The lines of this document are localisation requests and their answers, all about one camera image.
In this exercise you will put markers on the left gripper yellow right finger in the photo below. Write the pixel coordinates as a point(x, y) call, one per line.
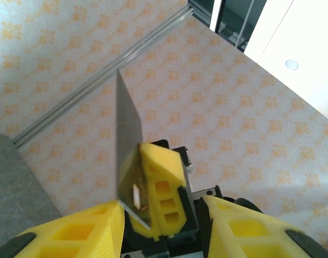
point(255, 236)

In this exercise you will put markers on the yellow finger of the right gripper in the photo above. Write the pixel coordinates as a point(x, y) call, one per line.
point(158, 161)
point(142, 232)

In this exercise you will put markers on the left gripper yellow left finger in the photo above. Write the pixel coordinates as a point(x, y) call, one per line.
point(72, 236)

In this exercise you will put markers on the silver credit card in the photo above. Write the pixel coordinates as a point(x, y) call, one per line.
point(126, 121)

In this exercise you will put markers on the round white ceiling light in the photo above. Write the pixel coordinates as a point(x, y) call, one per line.
point(291, 65)

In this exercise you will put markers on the aluminium corner post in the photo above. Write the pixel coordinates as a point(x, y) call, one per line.
point(99, 78)

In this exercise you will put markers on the grey window frame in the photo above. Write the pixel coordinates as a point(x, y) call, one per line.
point(231, 18)

